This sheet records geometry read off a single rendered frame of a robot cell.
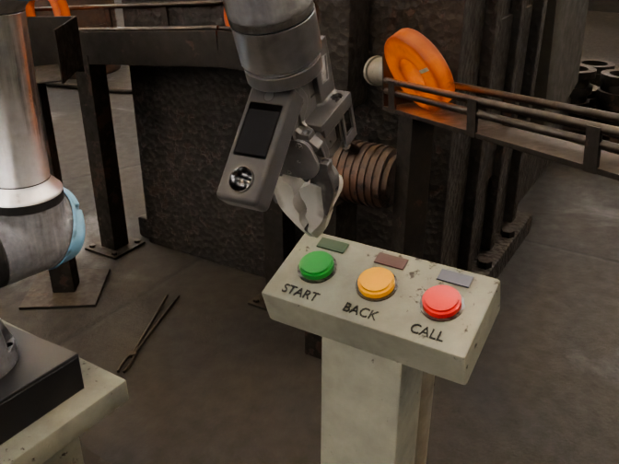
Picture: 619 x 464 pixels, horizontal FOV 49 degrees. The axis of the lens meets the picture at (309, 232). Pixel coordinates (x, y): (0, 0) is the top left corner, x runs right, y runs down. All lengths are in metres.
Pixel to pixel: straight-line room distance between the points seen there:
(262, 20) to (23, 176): 0.55
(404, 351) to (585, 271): 1.48
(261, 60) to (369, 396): 0.39
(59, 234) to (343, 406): 0.50
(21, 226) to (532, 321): 1.28
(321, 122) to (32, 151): 0.50
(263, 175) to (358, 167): 0.76
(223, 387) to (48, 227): 0.67
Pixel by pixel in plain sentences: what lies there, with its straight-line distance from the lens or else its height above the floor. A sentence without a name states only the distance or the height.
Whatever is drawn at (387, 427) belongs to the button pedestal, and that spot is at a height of 0.44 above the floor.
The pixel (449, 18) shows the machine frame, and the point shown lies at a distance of 1.49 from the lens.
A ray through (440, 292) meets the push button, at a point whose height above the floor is 0.61.
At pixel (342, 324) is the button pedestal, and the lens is 0.73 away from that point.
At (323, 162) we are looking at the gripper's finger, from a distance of 0.65.
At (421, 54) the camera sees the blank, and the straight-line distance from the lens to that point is 1.18.
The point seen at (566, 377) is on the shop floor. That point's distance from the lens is 1.69.
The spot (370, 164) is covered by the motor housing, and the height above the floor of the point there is 0.51.
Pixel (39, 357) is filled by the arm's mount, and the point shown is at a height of 0.36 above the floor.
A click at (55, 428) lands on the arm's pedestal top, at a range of 1.07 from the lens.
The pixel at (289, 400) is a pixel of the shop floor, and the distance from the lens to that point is 1.52.
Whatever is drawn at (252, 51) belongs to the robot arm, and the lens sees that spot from 0.59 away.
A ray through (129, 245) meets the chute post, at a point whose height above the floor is 0.01.
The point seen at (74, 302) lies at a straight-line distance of 1.94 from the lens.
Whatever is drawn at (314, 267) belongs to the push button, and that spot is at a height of 0.61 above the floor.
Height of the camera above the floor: 0.98
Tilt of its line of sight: 26 degrees down
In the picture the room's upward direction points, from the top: straight up
